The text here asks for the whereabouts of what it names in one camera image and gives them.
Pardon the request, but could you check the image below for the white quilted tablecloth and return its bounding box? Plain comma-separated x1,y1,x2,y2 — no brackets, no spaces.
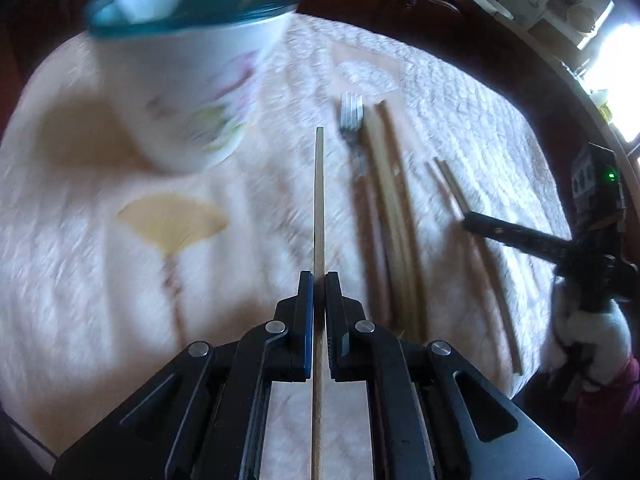
0,10,576,480

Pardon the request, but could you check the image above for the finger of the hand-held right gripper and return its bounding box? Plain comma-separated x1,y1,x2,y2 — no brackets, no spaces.
462,211,576,267

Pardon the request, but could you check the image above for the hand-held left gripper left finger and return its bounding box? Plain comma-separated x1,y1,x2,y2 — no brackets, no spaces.
52,270,316,480

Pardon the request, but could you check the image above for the silver fork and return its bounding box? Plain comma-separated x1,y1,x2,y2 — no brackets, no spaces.
340,91,393,321

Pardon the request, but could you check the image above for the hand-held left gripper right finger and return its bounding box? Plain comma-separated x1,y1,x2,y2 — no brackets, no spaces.
324,271,581,480

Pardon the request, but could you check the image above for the white countertop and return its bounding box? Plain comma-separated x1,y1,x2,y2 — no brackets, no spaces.
410,0,640,171

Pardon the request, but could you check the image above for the beige round container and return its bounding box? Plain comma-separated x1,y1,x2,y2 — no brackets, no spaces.
565,2,597,32

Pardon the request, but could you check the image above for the white floral cup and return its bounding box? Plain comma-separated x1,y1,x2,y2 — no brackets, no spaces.
82,0,301,176

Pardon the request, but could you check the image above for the person's right hand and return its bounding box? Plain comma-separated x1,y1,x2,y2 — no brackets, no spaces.
547,277,633,391

